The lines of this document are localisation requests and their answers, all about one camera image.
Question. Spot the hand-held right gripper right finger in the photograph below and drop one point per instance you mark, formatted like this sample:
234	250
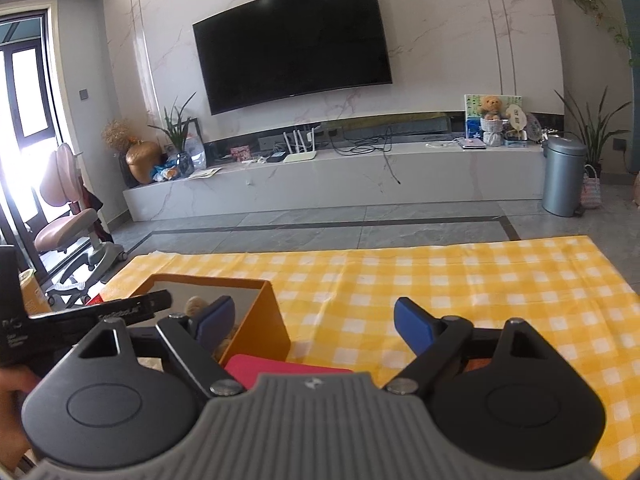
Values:
412	322

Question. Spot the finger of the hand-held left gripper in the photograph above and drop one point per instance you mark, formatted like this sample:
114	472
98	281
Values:
161	301

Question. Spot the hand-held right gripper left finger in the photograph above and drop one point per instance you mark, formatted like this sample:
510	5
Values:
216	317

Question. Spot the orange storage box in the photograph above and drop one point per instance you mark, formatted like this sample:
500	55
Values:
265	330

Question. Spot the person's left hand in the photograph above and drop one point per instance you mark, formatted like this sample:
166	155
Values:
10	410

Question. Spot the tan plush toy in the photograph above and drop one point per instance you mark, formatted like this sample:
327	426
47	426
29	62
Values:
196	306

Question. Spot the yellow cylindrical can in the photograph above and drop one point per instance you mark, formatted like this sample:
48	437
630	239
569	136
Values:
35	292

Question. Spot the yellow checked cloth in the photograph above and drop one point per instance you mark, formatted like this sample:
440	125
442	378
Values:
450	280

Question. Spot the red box lid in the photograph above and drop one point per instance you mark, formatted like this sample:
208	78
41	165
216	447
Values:
250	367

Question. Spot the reddish hanging cloth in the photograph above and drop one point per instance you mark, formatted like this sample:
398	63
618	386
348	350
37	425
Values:
97	215

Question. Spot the pink desk chair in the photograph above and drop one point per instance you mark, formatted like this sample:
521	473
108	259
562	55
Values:
65	225

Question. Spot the snack packets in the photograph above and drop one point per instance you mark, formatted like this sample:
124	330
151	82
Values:
170	170

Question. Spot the loose papers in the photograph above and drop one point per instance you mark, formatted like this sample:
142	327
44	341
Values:
205	174

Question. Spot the gold vase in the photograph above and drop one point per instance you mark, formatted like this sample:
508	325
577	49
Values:
142	162

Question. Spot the white marble television cabinet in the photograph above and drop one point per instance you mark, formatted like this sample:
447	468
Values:
350	185

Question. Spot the small pink box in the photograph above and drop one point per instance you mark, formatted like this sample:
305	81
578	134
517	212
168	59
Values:
240	154

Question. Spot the small black device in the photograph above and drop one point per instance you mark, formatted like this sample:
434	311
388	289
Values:
275	157

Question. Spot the dried yellow flowers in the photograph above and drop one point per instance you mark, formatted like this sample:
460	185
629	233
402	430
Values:
117	135

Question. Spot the green leafy potted plant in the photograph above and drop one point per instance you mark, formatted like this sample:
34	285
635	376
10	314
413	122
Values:
175	127

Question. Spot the white router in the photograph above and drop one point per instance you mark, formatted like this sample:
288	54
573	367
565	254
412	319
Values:
300	156

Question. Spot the grey pedal trash can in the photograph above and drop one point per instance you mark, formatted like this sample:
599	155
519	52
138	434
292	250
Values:
562	180

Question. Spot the green painted picture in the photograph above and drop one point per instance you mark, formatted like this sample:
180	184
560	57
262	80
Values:
472	115

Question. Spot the teddy bear bouquet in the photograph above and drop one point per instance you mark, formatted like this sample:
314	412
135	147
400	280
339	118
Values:
490	120

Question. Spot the dark framed window door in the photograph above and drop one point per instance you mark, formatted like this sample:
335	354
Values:
30	110

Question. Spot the pink woven basket bag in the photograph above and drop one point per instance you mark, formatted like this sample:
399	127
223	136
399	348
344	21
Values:
590	190

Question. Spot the white round fan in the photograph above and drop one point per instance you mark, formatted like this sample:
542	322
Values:
515	117

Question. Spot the tall potted grass plant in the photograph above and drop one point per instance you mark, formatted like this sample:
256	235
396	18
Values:
597	130

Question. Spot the hanging vine plant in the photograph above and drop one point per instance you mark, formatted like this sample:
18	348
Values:
590	0

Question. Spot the black wall socket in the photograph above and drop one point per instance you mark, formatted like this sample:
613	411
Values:
620	145

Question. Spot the black wall television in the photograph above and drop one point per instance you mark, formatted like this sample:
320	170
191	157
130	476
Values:
295	42

